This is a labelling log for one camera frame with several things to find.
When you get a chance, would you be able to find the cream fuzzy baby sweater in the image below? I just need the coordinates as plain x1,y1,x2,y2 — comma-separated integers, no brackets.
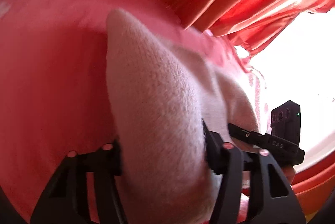
106,10,258,223

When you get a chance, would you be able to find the pink fleece blanket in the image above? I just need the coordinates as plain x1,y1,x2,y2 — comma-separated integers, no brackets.
1,0,249,221

